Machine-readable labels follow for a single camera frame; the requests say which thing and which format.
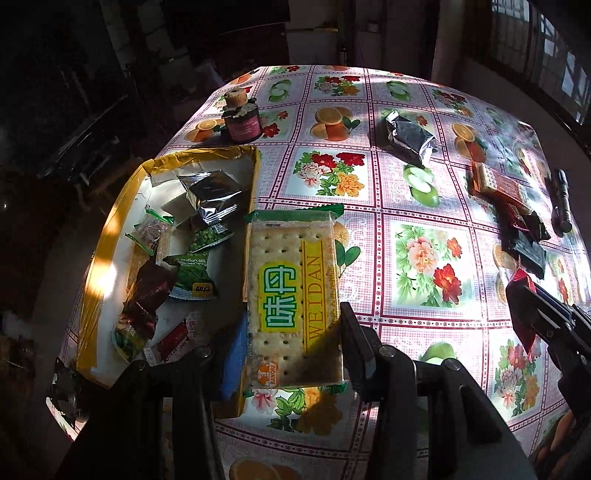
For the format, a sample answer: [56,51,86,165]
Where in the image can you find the white cardboard box yellow edges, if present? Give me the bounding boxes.
[76,145,262,418]

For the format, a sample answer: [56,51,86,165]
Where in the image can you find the dark red snack packet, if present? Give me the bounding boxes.
[501,203,532,236]

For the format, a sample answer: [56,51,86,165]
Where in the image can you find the black flashlight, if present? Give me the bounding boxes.
[550,168,574,237]

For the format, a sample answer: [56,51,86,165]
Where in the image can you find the barred window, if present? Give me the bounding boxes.
[466,0,591,153]

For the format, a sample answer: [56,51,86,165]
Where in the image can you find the green snack packet yellow label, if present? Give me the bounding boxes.
[163,253,218,301]

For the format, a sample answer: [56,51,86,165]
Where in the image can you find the dark red candy packet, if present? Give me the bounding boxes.
[119,263,178,340]

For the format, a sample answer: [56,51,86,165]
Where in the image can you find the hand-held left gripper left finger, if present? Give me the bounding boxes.
[55,314,250,480]

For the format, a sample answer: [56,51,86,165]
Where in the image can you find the orange cracker packet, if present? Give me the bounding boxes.
[468,162,532,208]

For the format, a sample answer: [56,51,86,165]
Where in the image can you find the black snack packet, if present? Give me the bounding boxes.
[501,231,548,278]

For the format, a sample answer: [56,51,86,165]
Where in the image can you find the red and white packet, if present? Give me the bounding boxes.
[143,318,204,365]

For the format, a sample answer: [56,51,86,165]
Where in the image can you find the dark jar with cork lid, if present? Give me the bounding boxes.
[222,91,262,141]

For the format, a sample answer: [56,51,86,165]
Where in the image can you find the black plastic object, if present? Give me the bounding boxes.
[46,357,88,423]

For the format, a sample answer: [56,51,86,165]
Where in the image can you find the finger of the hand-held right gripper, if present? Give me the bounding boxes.
[507,282,578,352]
[536,288,591,333]

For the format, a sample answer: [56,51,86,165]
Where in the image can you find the silver foil packet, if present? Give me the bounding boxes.
[378,110,439,166]
[178,171,250,226]

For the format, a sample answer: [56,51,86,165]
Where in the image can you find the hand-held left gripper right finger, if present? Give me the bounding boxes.
[339,302,539,480]

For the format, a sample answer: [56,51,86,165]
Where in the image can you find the green pea snack packet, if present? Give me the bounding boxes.
[187,224,236,254]

